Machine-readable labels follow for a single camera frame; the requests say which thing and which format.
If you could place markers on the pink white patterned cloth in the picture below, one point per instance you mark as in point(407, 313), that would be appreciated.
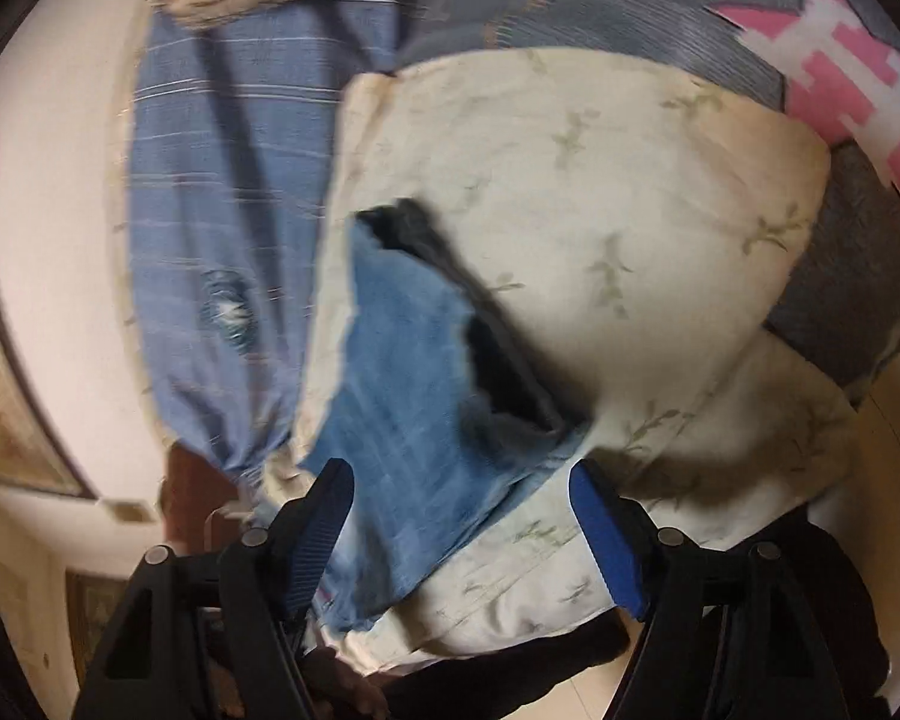
point(855, 90)

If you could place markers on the cream leaf-print quilt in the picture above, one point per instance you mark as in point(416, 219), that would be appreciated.
point(607, 165)

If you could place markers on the wall switch plate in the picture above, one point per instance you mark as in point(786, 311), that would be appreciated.
point(129, 510)

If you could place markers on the grey striped blanket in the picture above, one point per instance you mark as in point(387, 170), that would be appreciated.
point(607, 7)

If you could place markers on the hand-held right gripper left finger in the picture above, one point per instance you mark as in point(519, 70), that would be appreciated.
point(322, 517)

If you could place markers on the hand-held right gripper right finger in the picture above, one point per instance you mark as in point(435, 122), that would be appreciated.
point(607, 540)

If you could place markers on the small framed picture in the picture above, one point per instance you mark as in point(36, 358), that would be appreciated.
point(94, 622)

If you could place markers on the blue plaid bed cover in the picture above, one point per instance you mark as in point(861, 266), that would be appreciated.
point(195, 202)

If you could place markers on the framed wall picture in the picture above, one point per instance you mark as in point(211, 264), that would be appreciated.
point(15, 435)

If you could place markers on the blue denim pants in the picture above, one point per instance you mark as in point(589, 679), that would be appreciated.
point(405, 405)

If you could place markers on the person's dark clothing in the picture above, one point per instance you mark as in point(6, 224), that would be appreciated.
point(510, 660)

